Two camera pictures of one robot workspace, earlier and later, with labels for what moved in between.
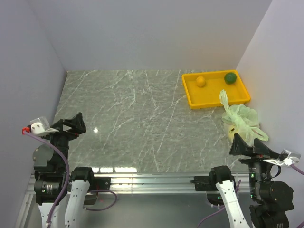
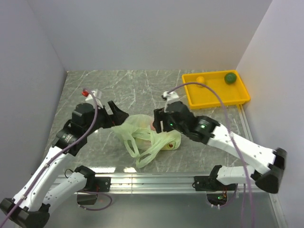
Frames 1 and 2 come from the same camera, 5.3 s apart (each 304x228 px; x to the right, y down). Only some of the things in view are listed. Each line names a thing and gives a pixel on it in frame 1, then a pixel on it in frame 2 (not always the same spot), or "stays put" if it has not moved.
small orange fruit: x=200 y=81 stays put
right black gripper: x=239 y=145 -> x=160 y=114
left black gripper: x=76 y=124 -> x=117 y=118
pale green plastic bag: x=240 y=119 -> x=142 y=141
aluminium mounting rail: x=136 y=184 stays put
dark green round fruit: x=230 y=78 stays put
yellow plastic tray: x=202 y=89 stays put
